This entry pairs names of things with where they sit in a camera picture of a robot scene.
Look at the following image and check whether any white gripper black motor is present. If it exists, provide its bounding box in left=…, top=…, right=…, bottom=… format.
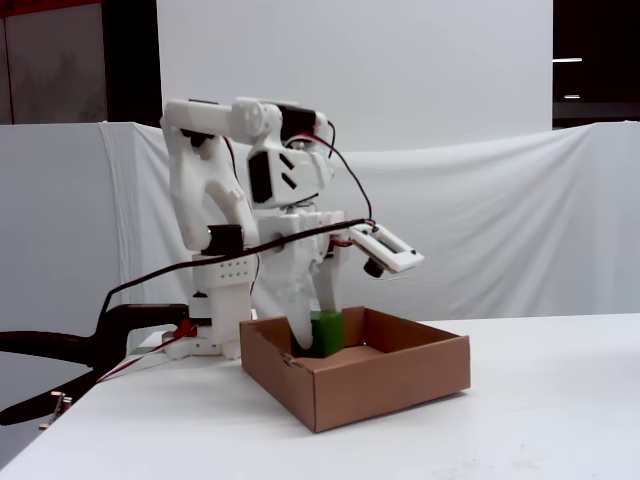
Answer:
left=254, top=208, right=352, bottom=360

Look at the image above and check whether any green cube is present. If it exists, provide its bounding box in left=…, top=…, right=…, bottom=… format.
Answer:
left=308, top=309, right=346, bottom=359

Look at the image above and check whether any brown cardboard box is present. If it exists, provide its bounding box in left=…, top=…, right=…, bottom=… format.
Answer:
left=238, top=304, right=472, bottom=435

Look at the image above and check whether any white draped cloth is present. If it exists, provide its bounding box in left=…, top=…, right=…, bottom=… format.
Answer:
left=98, top=119, right=640, bottom=321

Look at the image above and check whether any white backdrop panel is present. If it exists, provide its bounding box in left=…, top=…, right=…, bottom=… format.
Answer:
left=156, top=0, right=555, bottom=154

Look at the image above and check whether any white partition panel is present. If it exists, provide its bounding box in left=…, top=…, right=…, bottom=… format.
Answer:
left=0, top=122, right=126, bottom=334

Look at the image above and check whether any table clamp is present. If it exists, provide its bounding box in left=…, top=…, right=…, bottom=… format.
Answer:
left=38, top=391, right=74, bottom=431

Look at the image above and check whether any grey metal door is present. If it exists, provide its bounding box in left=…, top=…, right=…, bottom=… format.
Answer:
left=0, top=0, right=109, bottom=126

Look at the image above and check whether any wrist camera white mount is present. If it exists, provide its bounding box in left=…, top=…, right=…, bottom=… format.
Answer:
left=348, top=223, right=426, bottom=279

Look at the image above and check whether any thin gripper servo wire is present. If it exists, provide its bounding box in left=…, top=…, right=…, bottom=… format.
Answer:
left=284, top=121, right=375, bottom=224

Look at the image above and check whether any thick black camera cable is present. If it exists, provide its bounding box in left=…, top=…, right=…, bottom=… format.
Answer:
left=92, top=217, right=376, bottom=346

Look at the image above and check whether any thin arm servo wire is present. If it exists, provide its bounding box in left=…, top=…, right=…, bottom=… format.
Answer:
left=221, top=135, right=241, bottom=181

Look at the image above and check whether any red white base cable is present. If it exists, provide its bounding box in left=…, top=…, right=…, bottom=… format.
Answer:
left=94, top=321, right=197, bottom=385

